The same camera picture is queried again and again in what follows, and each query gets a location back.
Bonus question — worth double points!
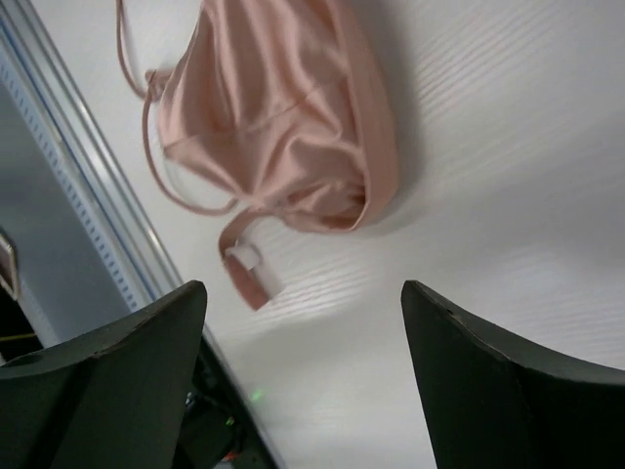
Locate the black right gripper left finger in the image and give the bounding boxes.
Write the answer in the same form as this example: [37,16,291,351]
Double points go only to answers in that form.
[1,280,207,468]

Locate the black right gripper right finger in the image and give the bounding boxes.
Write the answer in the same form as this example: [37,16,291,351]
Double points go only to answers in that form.
[400,280,624,468]

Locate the pink satin bra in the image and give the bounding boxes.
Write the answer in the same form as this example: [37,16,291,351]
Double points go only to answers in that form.
[129,1,399,310]

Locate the perforated cable duct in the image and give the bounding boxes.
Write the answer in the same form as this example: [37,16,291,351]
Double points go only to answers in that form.
[1,55,146,312]

